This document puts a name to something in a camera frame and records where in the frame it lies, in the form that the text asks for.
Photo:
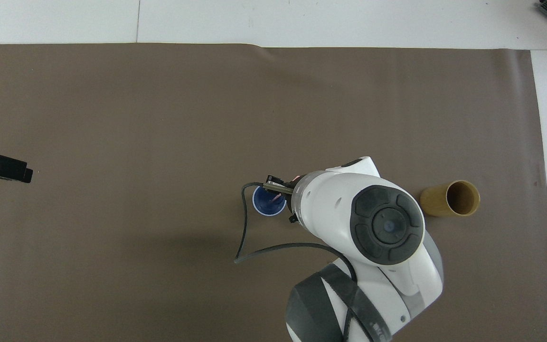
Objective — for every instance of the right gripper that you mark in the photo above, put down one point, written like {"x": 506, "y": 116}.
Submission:
{"x": 280, "y": 184}

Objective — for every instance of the pink chopstick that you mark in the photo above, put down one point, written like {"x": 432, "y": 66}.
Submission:
{"x": 276, "y": 198}

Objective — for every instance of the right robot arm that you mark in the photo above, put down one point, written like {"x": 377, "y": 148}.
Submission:
{"x": 387, "y": 223}

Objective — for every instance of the blue cup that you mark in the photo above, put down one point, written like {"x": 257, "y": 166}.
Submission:
{"x": 261, "y": 205}

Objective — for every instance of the wooden cup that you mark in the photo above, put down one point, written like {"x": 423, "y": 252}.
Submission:
{"x": 437, "y": 202}

